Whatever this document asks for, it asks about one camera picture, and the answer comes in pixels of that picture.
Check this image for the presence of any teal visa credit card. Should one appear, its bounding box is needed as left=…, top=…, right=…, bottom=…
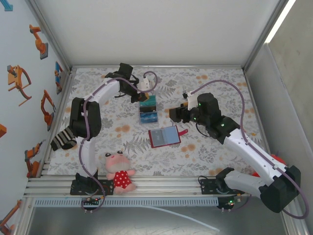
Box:
left=138, top=95, right=157, bottom=111

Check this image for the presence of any red leather card holder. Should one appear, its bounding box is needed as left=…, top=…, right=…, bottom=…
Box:
left=148, top=125, right=189, bottom=149

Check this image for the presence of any blue wave-print credit card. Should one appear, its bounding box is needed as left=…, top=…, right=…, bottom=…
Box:
left=139, top=112, right=158, bottom=122

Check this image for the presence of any grey credit card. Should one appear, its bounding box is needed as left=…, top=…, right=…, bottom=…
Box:
left=152, top=129, right=165, bottom=144

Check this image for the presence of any floral table mat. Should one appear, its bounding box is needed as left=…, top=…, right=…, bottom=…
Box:
left=47, top=67, right=269, bottom=177

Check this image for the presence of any blue and orange sticker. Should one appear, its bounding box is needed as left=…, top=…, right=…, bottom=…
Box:
left=54, top=61, right=64, bottom=95

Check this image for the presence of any pink plush toy, dotted dress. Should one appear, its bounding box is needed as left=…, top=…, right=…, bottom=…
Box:
left=104, top=150, right=137, bottom=195

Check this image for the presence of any black and white striped sock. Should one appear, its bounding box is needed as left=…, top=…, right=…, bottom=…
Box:
left=50, top=126, right=79, bottom=151

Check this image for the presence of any red shark plush toy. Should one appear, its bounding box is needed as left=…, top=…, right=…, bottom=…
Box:
left=251, top=151, right=286, bottom=177

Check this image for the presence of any thin white tube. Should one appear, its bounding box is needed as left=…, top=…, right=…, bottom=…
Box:
left=144, top=205, right=221, bottom=232

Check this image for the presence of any white light strip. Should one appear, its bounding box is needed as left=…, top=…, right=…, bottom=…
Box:
left=264, top=0, right=296, bottom=45

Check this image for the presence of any orange gripper claw sticker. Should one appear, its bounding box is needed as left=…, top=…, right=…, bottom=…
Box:
left=6, top=65, right=32, bottom=107

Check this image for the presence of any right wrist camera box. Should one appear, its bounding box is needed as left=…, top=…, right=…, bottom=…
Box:
left=182, top=91, right=199, bottom=111

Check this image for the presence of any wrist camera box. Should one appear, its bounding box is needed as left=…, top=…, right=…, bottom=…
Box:
left=182, top=91, right=199, bottom=111
left=139, top=77, right=157, bottom=93

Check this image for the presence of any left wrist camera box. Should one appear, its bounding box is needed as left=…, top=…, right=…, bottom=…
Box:
left=139, top=77, right=157, bottom=93

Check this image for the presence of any aluminium frame profile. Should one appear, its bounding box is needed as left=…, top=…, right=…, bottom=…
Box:
left=25, top=0, right=73, bottom=71
left=40, top=70, right=78, bottom=177
left=70, top=64, right=246, bottom=71
left=243, top=0, right=291, bottom=73

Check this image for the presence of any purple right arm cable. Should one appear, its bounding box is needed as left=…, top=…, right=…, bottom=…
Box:
left=190, top=79, right=309, bottom=219

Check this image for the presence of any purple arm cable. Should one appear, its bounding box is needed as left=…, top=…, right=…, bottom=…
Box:
left=78, top=70, right=158, bottom=213
left=190, top=79, right=309, bottom=219

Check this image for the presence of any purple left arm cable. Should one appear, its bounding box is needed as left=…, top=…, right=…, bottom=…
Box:
left=78, top=70, right=158, bottom=213

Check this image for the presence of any wide aluminium frame rail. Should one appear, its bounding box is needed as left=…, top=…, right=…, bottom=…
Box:
left=23, top=175, right=296, bottom=198

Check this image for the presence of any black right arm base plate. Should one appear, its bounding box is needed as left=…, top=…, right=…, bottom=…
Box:
left=200, top=178, right=245, bottom=195

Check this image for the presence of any white slotted cable duct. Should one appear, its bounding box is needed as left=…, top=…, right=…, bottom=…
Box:
left=34, top=198, right=219, bottom=207

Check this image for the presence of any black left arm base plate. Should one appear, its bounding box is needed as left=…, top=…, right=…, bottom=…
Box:
left=70, top=172, right=114, bottom=196

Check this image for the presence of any blue wall sticker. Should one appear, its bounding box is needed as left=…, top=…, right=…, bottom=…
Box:
left=0, top=0, right=14, bottom=12

